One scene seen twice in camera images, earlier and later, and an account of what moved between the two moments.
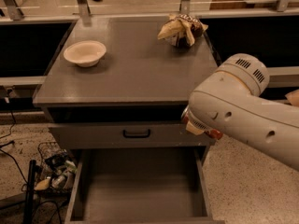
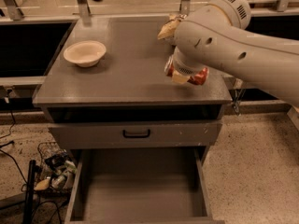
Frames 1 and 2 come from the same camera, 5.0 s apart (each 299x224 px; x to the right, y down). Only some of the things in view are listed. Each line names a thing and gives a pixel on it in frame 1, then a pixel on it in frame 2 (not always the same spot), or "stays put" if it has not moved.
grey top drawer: (127, 135) stays put
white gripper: (197, 124) -> (186, 69)
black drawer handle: (136, 135) stays put
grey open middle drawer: (142, 186) stays put
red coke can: (213, 133) -> (198, 79)
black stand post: (31, 193) stays put
